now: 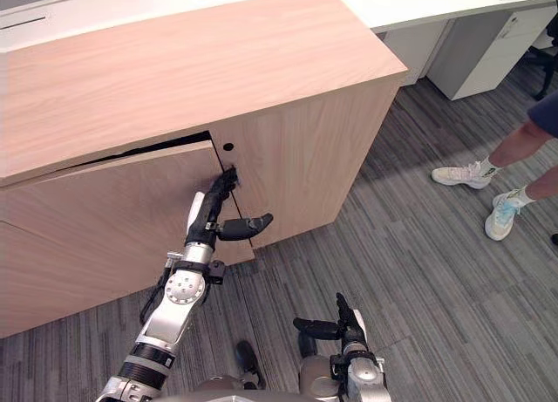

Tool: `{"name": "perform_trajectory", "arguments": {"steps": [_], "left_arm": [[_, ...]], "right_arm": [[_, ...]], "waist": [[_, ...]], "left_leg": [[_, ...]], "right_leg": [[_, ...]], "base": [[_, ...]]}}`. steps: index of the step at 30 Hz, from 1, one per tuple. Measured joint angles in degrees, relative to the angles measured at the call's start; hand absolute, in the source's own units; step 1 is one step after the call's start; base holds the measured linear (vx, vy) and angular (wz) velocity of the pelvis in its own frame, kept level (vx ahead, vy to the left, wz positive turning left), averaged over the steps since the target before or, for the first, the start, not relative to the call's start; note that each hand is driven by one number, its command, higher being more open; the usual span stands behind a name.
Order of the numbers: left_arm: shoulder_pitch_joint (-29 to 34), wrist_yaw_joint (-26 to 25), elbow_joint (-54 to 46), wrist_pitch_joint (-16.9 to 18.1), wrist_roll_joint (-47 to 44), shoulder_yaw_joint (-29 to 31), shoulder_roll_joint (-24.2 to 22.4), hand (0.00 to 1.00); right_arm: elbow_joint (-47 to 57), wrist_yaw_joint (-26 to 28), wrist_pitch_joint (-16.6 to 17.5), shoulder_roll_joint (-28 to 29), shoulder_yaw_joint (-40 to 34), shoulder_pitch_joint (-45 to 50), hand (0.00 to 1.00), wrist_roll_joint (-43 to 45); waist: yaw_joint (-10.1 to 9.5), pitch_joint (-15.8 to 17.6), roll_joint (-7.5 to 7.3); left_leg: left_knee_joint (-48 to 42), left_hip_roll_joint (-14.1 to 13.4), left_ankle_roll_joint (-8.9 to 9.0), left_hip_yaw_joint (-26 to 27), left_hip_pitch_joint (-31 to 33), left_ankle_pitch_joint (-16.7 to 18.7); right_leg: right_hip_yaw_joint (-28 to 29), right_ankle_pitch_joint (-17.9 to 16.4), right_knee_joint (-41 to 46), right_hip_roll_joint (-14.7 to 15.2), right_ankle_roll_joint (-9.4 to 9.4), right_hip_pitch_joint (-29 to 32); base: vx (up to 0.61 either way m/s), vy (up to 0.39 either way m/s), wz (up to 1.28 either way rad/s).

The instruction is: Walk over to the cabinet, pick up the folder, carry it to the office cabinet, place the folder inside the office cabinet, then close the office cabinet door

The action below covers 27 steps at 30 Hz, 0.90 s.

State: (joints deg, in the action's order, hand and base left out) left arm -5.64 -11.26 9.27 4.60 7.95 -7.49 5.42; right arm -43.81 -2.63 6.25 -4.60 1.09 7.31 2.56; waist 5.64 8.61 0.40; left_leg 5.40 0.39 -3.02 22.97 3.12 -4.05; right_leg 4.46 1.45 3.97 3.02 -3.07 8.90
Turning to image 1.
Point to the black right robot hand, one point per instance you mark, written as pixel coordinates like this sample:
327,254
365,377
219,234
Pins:
344,328

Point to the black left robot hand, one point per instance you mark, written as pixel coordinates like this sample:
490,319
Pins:
209,214

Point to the light wood cabinet door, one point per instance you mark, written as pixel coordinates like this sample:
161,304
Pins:
109,227

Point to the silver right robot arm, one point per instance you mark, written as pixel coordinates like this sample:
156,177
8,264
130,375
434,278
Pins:
359,376

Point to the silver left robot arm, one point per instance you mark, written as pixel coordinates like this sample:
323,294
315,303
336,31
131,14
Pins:
170,315

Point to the light wood office cabinet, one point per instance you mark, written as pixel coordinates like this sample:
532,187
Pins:
192,127

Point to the white office desk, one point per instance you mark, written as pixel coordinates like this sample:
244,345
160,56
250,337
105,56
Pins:
305,5

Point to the black office chair base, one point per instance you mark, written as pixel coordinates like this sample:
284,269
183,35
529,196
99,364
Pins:
542,66

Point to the silver robot legs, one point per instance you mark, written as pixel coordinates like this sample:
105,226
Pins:
283,367

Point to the person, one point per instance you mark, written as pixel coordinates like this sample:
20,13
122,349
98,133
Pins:
505,158

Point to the white desk support panel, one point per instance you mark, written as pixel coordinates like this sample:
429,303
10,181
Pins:
414,51

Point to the white desk pedestal cabinet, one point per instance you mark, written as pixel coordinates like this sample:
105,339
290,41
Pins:
484,53

